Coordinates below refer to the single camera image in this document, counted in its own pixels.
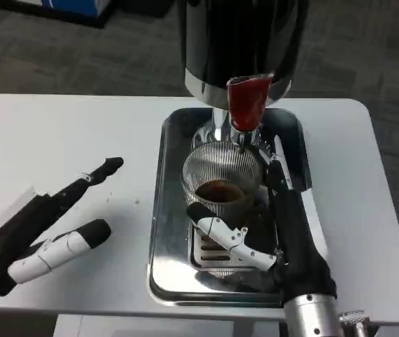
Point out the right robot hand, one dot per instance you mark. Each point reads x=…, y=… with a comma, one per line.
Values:
x=298, y=245

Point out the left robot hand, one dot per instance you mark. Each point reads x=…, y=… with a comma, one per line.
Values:
x=13, y=235

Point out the clear ribbed glass cup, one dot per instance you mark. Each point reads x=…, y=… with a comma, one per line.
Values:
x=220, y=158

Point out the silver right robot forearm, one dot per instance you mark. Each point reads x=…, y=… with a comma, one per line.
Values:
x=313, y=317

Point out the steel drip grid tray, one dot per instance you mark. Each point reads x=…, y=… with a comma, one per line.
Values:
x=206, y=254

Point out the knurled metal knob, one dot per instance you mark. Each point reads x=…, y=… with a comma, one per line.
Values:
x=355, y=321

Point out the steel serving tray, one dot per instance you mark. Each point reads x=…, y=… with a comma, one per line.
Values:
x=171, y=245

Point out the black steel drink dispenser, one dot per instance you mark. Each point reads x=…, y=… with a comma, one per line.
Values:
x=241, y=38

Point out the blue box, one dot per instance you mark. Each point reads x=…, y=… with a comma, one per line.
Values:
x=76, y=8

